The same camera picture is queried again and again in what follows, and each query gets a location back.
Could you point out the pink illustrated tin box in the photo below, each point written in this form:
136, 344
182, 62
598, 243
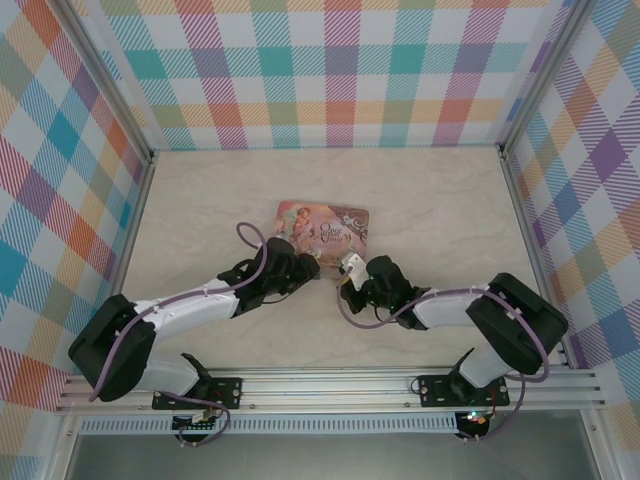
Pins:
320, 220

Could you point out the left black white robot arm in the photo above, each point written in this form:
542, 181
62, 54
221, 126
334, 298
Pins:
190, 310

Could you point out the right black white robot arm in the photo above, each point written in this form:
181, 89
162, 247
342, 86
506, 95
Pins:
515, 320

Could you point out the right lit circuit board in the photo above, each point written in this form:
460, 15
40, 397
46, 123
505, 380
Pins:
475, 419

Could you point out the grey metal sheet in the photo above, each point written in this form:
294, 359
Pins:
325, 457

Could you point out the left green circuit board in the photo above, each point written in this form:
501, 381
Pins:
197, 424

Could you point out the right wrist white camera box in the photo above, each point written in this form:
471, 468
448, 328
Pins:
354, 270

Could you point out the long aluminium base rail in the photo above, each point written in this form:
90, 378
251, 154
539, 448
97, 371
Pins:
325, 390

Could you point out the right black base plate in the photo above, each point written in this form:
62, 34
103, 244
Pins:
437, 390

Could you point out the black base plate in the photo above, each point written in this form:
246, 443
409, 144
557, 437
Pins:
437, 390
227, 392

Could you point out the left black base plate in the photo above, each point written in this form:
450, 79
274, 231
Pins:
227, 392

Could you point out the aluminium side rail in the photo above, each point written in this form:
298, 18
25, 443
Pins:
131, 240
530, 225

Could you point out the aluminium corner post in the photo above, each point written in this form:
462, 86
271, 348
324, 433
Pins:
542, 75
107, 80

